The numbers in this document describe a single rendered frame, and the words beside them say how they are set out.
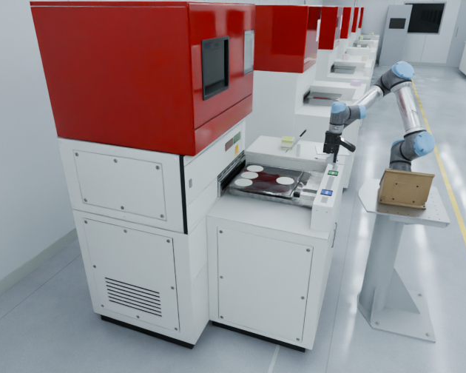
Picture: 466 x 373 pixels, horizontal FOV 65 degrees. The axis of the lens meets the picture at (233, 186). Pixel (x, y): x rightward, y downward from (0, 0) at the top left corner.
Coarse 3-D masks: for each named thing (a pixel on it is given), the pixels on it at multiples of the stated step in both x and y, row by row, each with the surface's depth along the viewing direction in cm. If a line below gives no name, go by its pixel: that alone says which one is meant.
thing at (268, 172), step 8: (264, 168) 229; (272, 168) 229; (280, 168) 229; (240, 176) 218; (264, 176) 218; (272, 176) 218; (280, 176) 218; (288, 176) 218; (296, 176) 218; (232, 184) 208; (256, 184) 208; (264, 184) 208; (272, 184) 208; (280, 184) 208; (288, 184) 208; (280, 192) 199; (288, 192) 199
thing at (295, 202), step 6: (234, 192) 213; (240, 192) 212; (246, 192) 210; (252, 192) 210; (258, 198) 209; (264, 198) 208; (270, 198) 206; (276, 198) 205; (282, 198) 204; (288, 198) 203; (294, 204) 202; (300, 204) 201
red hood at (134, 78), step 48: (48, 48) 161; (96, 48) 152; (144, 48) 145; (192, 48) 140; (240, 48) 188; (96, 96) 162; (144, 96) 154; (192, 96) 147; (240, 96) 200; (144, 144) 164; (192, 144) 155
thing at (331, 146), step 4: (328, 132) 197; (328, 136) 198; (332, 136) 198; (336, 136) 197; (328, 140) 198; (332, 140) 198; (324, 144) 199; (328, 144) 198; (332, 144) 197; (336, 144) 197; (324, 148) 200; (328, 148) 199; (332, 148) 198; (336, 148) 198; (324, 152) 200; (328, 152) 200; (332, 152) 199
